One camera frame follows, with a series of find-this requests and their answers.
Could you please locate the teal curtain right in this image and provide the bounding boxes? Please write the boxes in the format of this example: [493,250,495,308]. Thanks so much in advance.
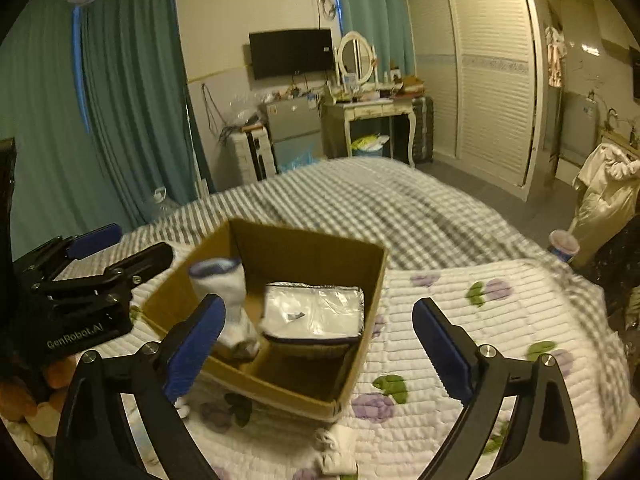
[338,0,414,75]

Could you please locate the oval vanity mirror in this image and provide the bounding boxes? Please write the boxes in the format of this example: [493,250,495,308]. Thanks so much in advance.
[335,30,376,86]

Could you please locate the grey mini fridge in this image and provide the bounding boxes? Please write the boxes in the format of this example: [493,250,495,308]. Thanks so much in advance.
[262,94,324,172]

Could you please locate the clear water jug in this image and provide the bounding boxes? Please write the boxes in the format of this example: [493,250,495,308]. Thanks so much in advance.
[145,186,180,221]

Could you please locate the white jacket on chair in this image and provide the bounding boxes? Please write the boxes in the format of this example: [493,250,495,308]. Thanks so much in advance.
[570,143,639,266]

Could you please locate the teal curtain left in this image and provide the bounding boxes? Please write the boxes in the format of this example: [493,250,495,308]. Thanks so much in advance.
[1,0,213,256]

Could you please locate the white suitcase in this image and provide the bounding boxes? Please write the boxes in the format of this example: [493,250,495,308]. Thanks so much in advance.
[227,127,277,185]

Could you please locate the clear zip pouch white fabric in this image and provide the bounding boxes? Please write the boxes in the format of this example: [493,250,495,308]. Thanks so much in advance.
[260,282,364,344]

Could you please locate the blue laundry basket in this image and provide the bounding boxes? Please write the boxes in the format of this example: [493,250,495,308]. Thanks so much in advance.
[352,134,390,157]

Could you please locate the blue plastic bag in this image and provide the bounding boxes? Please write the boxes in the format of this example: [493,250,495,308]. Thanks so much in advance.
[278,152,322,174]

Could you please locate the white dressing table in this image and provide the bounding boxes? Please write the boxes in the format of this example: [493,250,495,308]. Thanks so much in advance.
[320,98,416,168]

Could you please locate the white sock with blue cuff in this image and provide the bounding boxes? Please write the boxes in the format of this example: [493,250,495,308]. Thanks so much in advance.
[189,258,260,361]

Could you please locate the white floral quilt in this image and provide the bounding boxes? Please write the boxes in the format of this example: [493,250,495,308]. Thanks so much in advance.
[0,258,633,480]

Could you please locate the grey checked bed sheet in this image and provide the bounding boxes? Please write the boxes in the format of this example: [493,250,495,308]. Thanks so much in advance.
[63,157,632,434]

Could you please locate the black wall television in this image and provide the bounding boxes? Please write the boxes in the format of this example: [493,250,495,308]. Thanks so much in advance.
[248,28,334,79]

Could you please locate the brown cardboard box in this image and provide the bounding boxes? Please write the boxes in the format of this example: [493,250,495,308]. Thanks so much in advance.
[142,219,387,422]

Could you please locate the cup with straw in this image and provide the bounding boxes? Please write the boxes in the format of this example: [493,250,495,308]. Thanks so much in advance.
[548,230,580,262]

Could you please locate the white louvred wardrobe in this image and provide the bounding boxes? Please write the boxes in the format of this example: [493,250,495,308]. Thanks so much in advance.
[406,0,546,200]

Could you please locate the teal curtain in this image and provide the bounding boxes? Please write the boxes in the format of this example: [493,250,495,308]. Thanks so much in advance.
[338,0,414,75]
[1,0,213,256]

